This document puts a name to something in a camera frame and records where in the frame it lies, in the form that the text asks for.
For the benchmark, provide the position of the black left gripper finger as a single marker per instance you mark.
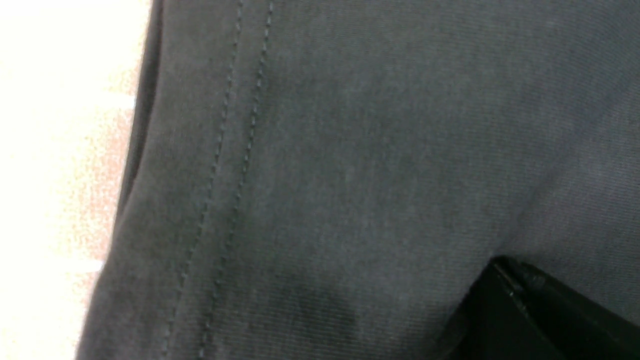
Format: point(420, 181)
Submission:
point(515, 311)

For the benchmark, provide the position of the gray long-sleeved shirt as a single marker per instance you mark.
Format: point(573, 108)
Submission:
point(315, 179)

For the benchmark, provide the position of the beige checkered tablecloth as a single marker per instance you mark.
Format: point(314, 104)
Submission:
point(68, 81)

